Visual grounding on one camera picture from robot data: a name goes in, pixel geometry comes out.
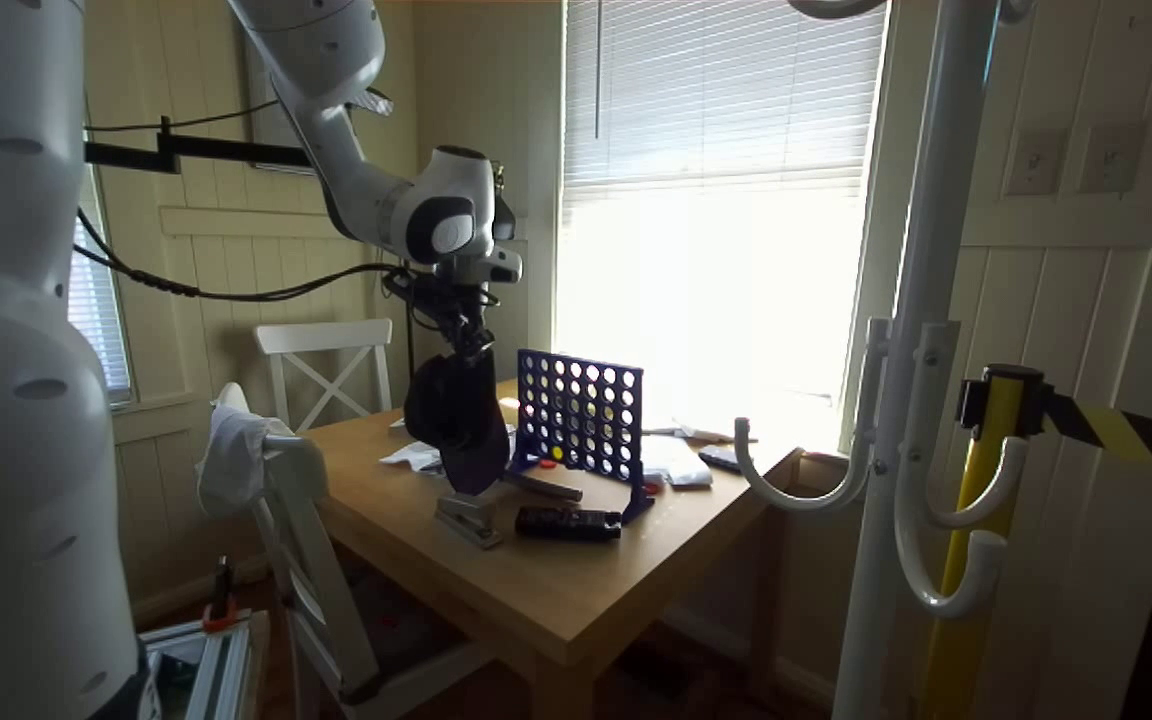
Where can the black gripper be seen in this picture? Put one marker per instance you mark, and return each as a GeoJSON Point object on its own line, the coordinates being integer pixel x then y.
{"type": "Point", "coordinates": [452, 311]}

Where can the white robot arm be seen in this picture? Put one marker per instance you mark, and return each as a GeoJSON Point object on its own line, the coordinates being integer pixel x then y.
{"type": "Point", "coordinates": [66, 616]}

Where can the white far chair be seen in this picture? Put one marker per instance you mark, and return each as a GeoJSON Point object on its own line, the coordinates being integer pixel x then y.
{"type": "Point", "coordinates": [327, 371]}

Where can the blue connect four grid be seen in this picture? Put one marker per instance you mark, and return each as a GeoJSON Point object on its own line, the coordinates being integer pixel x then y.
{"type": "Point", "coordinates": [582, 415]}

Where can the grey stapler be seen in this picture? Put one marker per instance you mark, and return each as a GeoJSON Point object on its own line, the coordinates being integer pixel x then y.
{"type": "Point", "coordinates": [475, 517]}

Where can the black remote control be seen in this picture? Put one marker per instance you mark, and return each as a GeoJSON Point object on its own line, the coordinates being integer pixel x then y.
{"type": "Point", "coordinates": [569, 525]}

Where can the white paper sheets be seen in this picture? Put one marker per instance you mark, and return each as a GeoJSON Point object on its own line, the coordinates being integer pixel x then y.
{"type": "Point", "coordinates": [673, 463]}

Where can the white cloth on chair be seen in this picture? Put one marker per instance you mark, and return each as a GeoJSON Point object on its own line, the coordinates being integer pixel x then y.
{"type": "Point", "coordinates": [238, 454]}

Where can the white window blind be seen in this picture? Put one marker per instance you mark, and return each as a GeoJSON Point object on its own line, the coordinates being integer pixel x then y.
{"type": "Point", "coordinates": [712, 94]}

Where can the white coat rack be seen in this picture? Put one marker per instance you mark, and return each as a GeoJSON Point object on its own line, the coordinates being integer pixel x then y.
{"type": "Point", "coordinates": [906, 379]}

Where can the white door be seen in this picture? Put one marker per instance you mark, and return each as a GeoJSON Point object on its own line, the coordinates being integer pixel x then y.
{"type": "Point", "coordinates": [1057, 274]}

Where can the black yellow barrier tape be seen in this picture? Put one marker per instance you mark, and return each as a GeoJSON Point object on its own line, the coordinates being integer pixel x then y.
{"type": "Point", "coordinates": [1111, 430]}

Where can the black camera boom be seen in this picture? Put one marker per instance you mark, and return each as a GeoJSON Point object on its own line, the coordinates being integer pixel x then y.
{"type": "Point", "coordinates": [173, 147]}

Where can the near yellow barrier post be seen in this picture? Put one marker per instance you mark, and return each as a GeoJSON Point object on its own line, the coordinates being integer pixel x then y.
{"type": "Point", "coordinates": [1002, 410]}

